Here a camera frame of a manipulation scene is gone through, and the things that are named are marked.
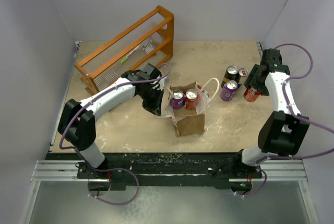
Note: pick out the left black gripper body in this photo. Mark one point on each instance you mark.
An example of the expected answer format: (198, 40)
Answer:
(151, 98)

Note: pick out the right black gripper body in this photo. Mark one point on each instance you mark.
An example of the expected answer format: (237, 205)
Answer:
(257, 82)

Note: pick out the silver blue red can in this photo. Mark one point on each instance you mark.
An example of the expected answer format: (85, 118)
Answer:
(241, 76)

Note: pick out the red coke can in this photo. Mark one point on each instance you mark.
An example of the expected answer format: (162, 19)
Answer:
(251, 94)
(191, 99)

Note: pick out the dark black soda can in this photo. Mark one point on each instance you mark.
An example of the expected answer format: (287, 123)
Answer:
(230, 74)

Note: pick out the purple fanta can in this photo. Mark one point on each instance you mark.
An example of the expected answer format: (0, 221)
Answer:
(228, 90)
(177, 99)

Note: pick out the watermelon print canvas bag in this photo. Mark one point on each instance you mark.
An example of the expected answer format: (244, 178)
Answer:
(189, 122)

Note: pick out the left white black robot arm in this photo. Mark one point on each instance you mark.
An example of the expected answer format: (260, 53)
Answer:
(78, 119)

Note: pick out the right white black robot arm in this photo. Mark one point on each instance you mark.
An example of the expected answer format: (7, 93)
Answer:
(282, 134)

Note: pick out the green capped marker pen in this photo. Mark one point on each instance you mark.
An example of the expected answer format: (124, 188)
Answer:
(125, 58)

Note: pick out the orange wooden wire rack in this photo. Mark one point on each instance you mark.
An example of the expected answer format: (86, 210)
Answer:
(152, 36)

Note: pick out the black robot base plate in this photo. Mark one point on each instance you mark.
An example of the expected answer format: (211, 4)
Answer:
(221, 170)

